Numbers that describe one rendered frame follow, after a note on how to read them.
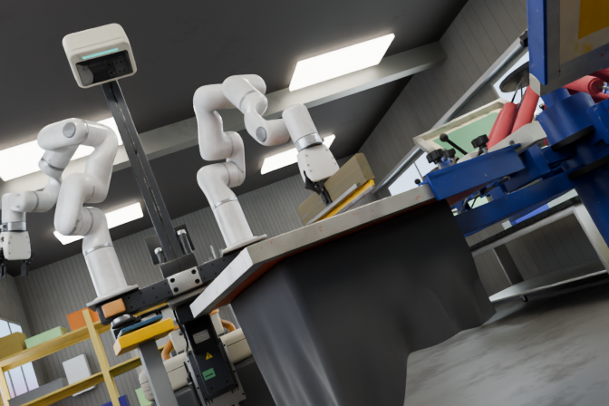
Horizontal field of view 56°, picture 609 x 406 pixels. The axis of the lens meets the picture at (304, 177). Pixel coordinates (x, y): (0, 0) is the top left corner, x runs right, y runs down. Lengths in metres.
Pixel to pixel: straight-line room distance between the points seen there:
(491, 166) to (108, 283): 1.20
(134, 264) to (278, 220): 2.61
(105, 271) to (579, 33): 1.51
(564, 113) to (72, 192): 1.66
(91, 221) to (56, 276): 8.46
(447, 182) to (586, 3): 0.52
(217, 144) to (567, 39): 1.12
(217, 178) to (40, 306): 8.54
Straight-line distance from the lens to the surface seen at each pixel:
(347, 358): 1.26
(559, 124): 2.21
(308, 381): 1.37
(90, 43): 2.12
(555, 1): 1.48
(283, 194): 10.67
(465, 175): 1.45
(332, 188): 1.56
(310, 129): 1.62
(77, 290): 10.33
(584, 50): 1.62
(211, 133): 1.99
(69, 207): 1.94
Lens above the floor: 0.80
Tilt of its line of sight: 14 degrees up
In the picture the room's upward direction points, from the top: 24 degrees counter-clockwise
